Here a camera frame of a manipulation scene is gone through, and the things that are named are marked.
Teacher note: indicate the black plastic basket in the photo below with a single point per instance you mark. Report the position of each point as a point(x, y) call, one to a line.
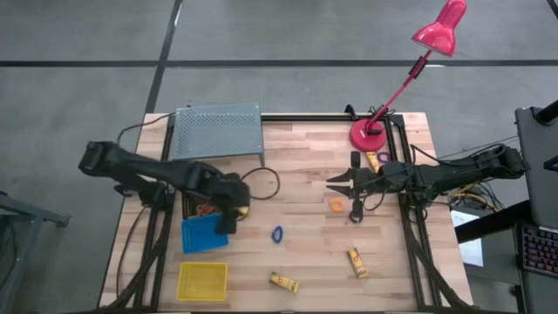
point(187, 209)

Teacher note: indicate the red desk lamp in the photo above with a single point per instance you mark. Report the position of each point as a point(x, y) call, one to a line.
point(368, 139)

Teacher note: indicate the black desk bar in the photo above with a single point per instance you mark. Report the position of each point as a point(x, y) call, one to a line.
point(492, 222)

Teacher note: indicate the yellow plastic basket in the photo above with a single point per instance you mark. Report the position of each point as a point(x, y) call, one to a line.
point(201, 282)

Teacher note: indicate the white paper sheet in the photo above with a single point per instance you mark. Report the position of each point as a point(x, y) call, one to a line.
point(471, 253)

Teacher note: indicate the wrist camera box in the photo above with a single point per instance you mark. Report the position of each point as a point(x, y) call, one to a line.
point(240, 186)
point(373, 178)

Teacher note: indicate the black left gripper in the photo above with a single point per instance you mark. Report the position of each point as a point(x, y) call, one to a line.
point(226, 222)

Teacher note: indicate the black pole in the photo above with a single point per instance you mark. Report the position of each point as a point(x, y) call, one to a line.
point(549, 113)

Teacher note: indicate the grey perforated metal shelf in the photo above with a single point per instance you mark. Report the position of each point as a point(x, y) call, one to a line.
point(218, 131)

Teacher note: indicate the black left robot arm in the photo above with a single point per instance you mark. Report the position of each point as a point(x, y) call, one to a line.
point(144, 168)

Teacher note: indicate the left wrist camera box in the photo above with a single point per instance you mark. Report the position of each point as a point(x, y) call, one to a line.
point(240, 186)

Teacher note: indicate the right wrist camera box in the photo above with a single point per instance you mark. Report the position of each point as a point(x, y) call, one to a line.
point(373, 178)

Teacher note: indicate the backlit black keyboard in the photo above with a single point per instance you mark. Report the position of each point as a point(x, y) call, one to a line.
point(540, 250)

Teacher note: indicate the grey metal table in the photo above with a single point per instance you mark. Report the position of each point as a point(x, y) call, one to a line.
point(26, 209)

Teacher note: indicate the black aluminium table frame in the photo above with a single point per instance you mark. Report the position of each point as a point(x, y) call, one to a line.
point(305, 118)

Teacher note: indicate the blue plastic basket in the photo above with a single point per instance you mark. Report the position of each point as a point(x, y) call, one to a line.
point(200, 237)

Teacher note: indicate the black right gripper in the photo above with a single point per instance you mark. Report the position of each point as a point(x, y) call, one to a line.
point(356, 159)

